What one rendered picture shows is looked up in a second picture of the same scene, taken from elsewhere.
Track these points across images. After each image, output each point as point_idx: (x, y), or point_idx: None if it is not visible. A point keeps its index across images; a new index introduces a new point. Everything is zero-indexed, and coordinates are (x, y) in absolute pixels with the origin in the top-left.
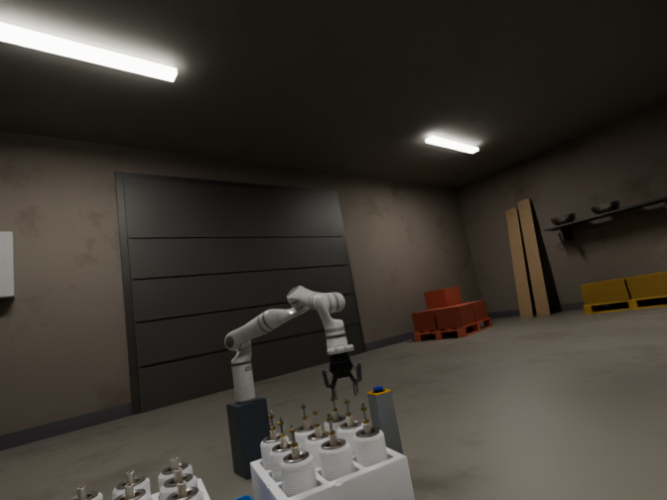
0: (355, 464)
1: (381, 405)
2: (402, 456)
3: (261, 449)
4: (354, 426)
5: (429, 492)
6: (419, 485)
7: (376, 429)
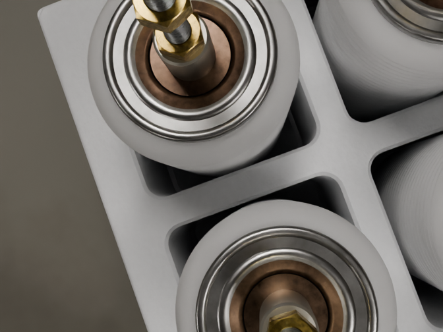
0: (305, 33)
1: None
2: (57, 10)
3: None
4: (259, 255)
5: (21, 244)
6: (37, 314)
7: (118, 80)
